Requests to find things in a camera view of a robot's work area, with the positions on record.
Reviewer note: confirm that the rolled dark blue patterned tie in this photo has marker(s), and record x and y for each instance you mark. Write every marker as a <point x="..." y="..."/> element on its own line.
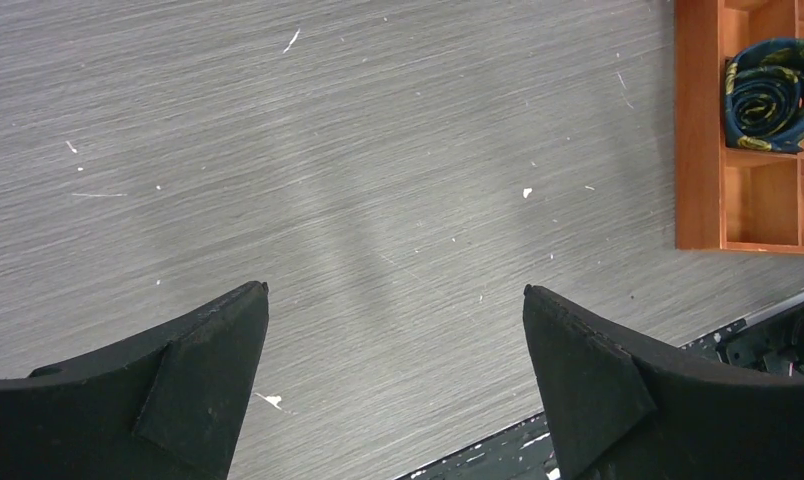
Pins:
<point x="763" y="97"/>

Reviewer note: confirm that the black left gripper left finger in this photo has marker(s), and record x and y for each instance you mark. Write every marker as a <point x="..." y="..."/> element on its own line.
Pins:
<point x="166" y="403"/>

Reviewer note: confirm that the orange wooden organizer tray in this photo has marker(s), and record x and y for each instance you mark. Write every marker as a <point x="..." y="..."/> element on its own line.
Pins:
<point x="727" y="198"/>

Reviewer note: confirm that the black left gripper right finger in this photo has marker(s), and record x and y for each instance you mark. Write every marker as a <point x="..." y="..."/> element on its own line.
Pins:
<point x="674" y="417"/>

